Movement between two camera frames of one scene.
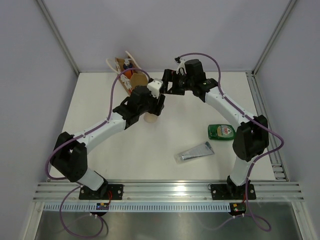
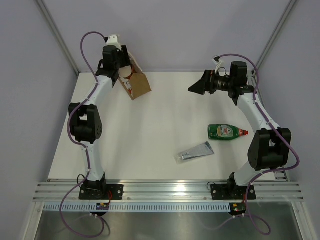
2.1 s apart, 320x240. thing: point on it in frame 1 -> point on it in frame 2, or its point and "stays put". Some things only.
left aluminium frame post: (59, 35) stays put
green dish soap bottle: (221, 132) stays put
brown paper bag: (138, 78) stays put
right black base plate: (230, 191) stays put
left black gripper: (156, 108) -> (124, 57)
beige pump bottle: (150, 118) -> (125, 72)
